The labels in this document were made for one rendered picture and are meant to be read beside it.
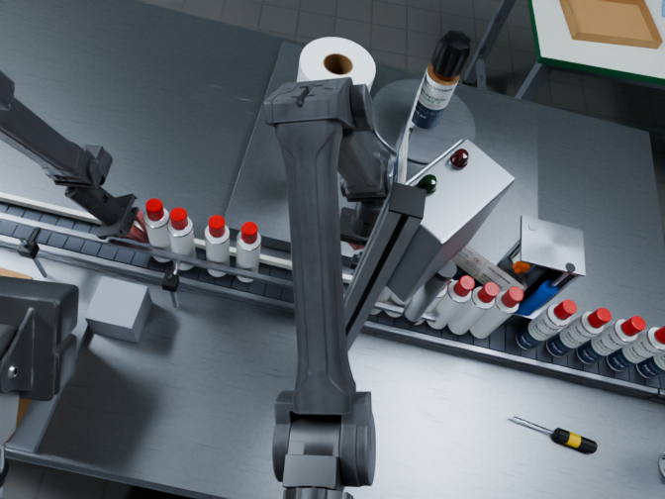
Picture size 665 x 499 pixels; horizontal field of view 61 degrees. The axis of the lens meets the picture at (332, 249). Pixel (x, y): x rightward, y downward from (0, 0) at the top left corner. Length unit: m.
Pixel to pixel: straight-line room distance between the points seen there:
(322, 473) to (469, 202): 0.40
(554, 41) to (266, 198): 1.29
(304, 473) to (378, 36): 2.89
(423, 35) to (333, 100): 2.84
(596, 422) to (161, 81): 1.44
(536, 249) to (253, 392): 0.67
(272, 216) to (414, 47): 2.06
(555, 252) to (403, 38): 2.28
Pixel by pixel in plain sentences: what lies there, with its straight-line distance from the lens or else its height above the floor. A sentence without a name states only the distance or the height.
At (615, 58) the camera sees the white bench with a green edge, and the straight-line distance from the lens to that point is 2.38.
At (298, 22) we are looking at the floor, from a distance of 3.28.
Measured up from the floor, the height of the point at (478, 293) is 1.05.
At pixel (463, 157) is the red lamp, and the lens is 0.80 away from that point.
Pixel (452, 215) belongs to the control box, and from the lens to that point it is 0.77.
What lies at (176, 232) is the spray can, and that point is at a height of 1.05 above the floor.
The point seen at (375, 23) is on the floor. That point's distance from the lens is 3.39.
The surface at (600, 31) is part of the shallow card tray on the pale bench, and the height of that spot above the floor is 0.80.
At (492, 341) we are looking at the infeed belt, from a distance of 1.40.
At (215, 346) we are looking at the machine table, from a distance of 1.32.
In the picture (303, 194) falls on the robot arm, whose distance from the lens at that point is 0.58.
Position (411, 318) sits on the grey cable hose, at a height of 1.10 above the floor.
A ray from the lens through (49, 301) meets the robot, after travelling 0.39.
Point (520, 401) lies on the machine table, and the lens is 1.44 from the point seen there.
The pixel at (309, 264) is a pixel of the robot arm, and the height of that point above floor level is 1.56.
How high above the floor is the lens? 2.08
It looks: 60 degrees down
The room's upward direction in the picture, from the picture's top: 18 degrees clockwise
